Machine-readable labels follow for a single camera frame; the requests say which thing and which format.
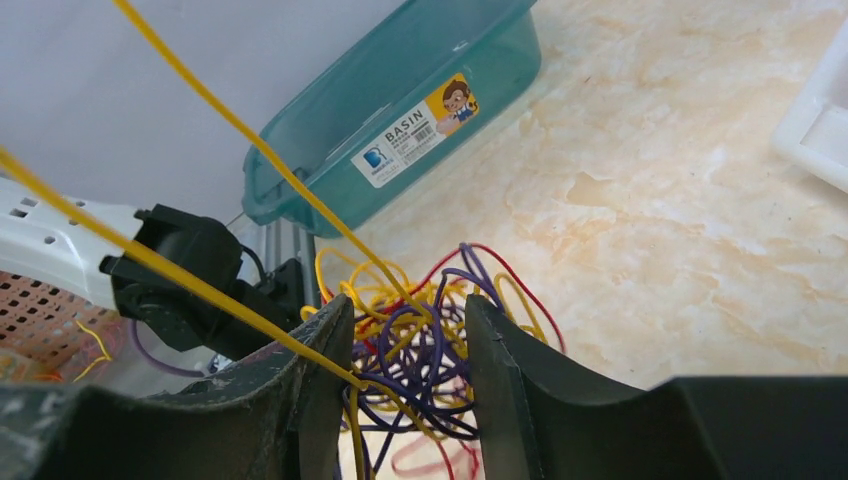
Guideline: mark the aluminium frame rail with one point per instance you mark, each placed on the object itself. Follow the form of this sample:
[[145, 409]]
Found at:
[[277, 242]]

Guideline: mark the white plastic bin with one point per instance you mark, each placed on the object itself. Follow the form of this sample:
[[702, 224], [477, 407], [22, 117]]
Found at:
[[813, 132]]

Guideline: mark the teal plastic basin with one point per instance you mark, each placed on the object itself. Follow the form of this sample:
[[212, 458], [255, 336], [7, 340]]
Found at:
[[403, 98]]

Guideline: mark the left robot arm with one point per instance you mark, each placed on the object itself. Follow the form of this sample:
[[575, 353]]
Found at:
[[40, 243]]

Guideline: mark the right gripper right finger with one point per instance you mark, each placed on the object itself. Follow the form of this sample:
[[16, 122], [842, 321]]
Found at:
[[542, 415]]

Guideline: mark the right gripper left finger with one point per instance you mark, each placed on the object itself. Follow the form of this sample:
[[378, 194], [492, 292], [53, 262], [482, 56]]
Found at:
[[272, 415]]

